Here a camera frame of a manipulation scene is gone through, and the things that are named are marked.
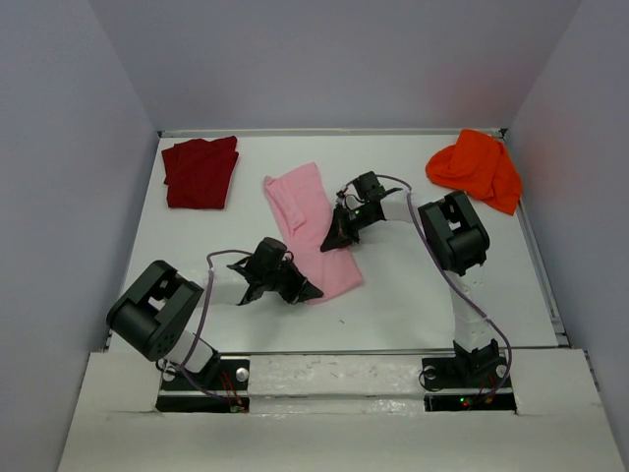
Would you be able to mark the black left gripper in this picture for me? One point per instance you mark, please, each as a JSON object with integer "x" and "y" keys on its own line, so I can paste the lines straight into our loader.
{"x": 293, "y": 286}

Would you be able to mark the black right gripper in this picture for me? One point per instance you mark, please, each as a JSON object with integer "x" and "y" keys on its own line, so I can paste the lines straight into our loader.
{"x": 345, "y": 225}

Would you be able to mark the pink t shirt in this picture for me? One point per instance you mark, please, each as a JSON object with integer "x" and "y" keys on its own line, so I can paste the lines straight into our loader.
{"x": 303, "y": 215}

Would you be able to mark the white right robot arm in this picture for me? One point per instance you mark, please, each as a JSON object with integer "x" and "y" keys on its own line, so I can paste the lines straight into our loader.
{"x": 449, "y": 228}

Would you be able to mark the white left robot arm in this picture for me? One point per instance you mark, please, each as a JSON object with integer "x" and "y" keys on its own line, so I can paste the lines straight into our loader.
{"x": 162, "y": 313}

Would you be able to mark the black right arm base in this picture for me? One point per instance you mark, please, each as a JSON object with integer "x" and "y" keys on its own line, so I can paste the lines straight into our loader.
{"x": 467, "y": 381}

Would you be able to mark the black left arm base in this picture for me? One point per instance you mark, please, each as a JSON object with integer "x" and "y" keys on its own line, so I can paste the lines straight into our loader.
{"x": 220, "y": 388}

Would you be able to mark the orange t shirt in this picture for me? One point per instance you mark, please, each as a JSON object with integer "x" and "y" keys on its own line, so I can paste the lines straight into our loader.
{"x": 480, "y": 166}

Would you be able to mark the dark red folded t shirt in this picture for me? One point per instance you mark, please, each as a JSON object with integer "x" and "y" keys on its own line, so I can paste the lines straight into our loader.
{"x": 198, "y": 172}

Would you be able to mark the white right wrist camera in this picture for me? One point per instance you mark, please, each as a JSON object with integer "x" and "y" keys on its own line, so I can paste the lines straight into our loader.
{"x": 351, "y": 201}

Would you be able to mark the aluminium table front rail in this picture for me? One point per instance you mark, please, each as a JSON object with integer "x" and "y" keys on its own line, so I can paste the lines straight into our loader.
{"x": 416, "y": 351}

